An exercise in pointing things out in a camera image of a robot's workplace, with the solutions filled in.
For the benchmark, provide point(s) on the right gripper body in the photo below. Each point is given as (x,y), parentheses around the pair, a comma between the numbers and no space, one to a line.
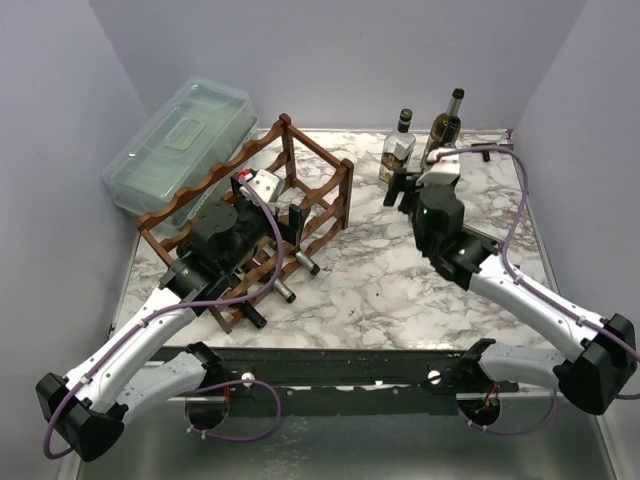
(409,185)

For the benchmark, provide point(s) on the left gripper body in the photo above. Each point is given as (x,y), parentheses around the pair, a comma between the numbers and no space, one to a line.
(255,217)

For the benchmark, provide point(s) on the dark wine bottle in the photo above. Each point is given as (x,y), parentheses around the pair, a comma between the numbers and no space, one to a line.
(278,286)
(294,251)

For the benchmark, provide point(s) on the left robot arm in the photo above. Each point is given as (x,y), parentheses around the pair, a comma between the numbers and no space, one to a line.
(87,408)

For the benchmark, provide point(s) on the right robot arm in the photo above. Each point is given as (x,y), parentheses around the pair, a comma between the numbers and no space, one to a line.
(591,358)

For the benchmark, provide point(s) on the clear square whisky bottle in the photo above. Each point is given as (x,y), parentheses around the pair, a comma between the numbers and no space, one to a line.
(397,148)

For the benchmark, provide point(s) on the brown wooden wine rack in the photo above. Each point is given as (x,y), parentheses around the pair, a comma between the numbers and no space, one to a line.
(217,258)

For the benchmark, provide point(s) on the dark bottle white label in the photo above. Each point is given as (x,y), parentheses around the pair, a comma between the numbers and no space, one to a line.
(444,131)

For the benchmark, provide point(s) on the tall green wine bottle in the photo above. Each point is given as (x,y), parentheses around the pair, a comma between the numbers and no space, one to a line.
(439,123)

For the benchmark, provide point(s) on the green bottle in rack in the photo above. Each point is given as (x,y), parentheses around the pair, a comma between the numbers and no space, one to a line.
(245,310)

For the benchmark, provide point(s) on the grey metal L bar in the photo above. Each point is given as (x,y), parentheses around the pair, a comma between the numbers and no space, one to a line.
(485,237)

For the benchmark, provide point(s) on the small black T fitting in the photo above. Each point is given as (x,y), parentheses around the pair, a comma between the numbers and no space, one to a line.
(486,150)

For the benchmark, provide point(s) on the clear plastic storage box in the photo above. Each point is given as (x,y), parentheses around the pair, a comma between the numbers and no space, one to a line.
(203,123)

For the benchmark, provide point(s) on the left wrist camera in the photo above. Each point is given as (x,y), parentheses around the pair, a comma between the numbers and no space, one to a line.
(267,185)

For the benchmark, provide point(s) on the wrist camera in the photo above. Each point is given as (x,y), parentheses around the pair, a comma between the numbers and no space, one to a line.
(442,167)
(267,185)

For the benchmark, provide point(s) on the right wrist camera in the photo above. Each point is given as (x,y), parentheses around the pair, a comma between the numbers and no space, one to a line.
(442,167)

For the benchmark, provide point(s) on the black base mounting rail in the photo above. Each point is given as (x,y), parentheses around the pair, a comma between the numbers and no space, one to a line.
(307,382)

